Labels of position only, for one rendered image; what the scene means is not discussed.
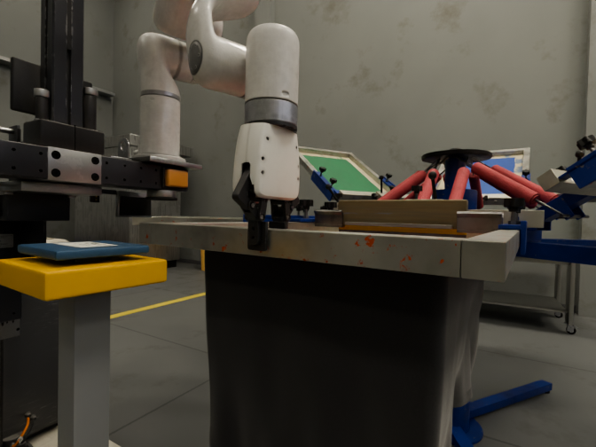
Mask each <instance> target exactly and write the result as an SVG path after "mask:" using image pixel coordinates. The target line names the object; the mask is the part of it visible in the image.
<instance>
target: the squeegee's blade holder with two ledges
mask: <svg viewBox="0 0 596 447"><path fill-rule="evenodd" d="M345 225H361V226H384V227H407V228H430V229H452V226H453V225H445V224H417V223H364V222H345Z"/></svg>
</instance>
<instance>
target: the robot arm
mask: <svg viewBox="0 0 596 447"><path fill-rule="evenodd" d="M259 3H260V0H155V4H154V7H153V23H154V25H155V26H156V27H157V28H158V29H159V30H160V31H161V32H163V33H165V34H167V35H171V36H174V37H176V38H178V39H181V40H184V41H186V43H184V42H181V41H178V40H177V39H174V38H171V37H168V36H165V35H161V34H157V33H145V34H142V35H141V36H140V37H139V38H138V40H137V62H138V68H139V77H140V121H139V145H137V150H135V151H133V154H134V155H133V156H132V158H133V157H142V156H155V157H160V158H165V159H170V160H174V161H183V162H185V159H183V158H180V157H179V154H180V93H179V89H178V87H177V86H176V83H175V81H174V80H177V81H180V82H186V83H190V84H198V85H199V86H201V87H203V88H205V89H208V90H213V91H217V92H221V93H224V94H228V95H232V96H235V97H237V98H243V99H245V123H244V124H243V125H241V126H240V130H239V135H238V140H237V144H236V151H235V158H234V168H233V183H232V188H233V194H232V199H233V200H234V201H235V202H236V203H237V204H238V205H239V206H240V208H241V209H242V211H243V212H244V214H245V219H246V221H248V229H247V248H248V249H249V250H256V251H266V250H267V249H268V222H264V220H265V216H266V209H267V203H268V200H270V201H271V218H272V220H273V221H269V228H276V229H288V222H289V221H290V219H291V213H292V212H293V210H294V208H295V207H296V206H297V205H298V204H299V198H298V192H299V183H300V164H299V149H298V141H297V134H295V133H296V132H297V120H298V87H299V52H300V44H299V39H298V37H297V35H296V33H295V32H294V31H293V30H292V29H291V28H289V27H287V26H284V25H281V24H278V23H264V24H261V25H258V26H256V27H254V28H252V30H251V31H250V32H249V34H248V36H247V46H244V45H242V44H239V43H235V42H233V41H230V40H228V39H225V38H222V33H223V21H224V20H239V19H242V18H245V17H246V16H248V15H250V14H251V13H253V12H254V11H255V9H256V8H257V6H258V4H259ZM255 203H259V206H258V208H257V206H256V204H255ZM278 205H281V207H280V208H279V209H278Z"/></svg>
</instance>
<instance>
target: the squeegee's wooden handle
mask: <svg viewBox="0 0 596 447"><path fill-rule="evenodd" d="M338 210H342V212H343V225H345V222H364V223H391V224H445V225H453V226H452V229H457V211H468V200H339V202H338Z"/></svg>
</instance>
